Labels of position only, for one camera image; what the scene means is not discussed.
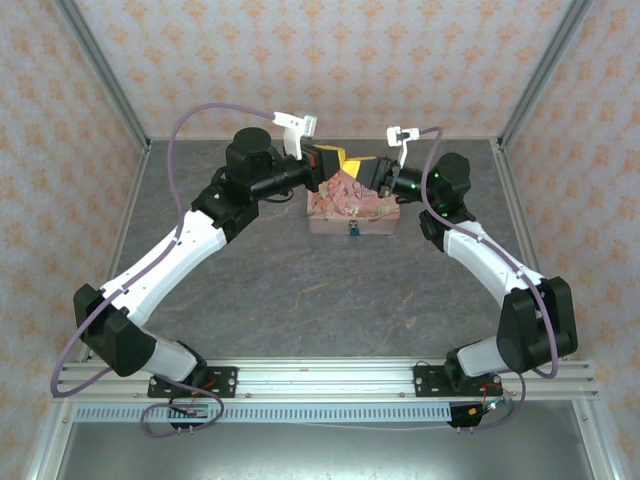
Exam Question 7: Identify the grey slotted cable duct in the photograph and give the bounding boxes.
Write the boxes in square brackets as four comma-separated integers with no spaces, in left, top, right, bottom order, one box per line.
[72,402,455,425]

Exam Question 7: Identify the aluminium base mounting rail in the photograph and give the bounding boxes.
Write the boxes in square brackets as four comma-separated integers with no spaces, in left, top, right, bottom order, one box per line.
[52,357,600,401]

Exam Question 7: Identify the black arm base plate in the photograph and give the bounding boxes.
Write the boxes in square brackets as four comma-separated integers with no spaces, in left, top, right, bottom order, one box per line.
[146,365,240,400]
[413,363,504,400]

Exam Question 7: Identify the small circuit board with wires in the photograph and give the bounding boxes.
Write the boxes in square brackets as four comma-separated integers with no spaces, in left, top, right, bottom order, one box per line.
[452,394,516,432]
[167,402,211,432]

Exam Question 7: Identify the decorated pink wooden box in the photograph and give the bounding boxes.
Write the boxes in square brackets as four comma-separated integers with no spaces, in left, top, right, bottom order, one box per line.
[305,167,404,238]

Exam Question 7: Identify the aluminium table side rail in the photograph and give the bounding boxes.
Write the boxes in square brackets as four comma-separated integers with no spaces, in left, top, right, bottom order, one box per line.
[490,138,629,480]
[27,139,152,480]

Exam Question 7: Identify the aluminium frame post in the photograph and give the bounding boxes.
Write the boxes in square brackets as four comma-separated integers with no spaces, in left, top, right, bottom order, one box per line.
[52,0,152,152]
[498,0,597,151]

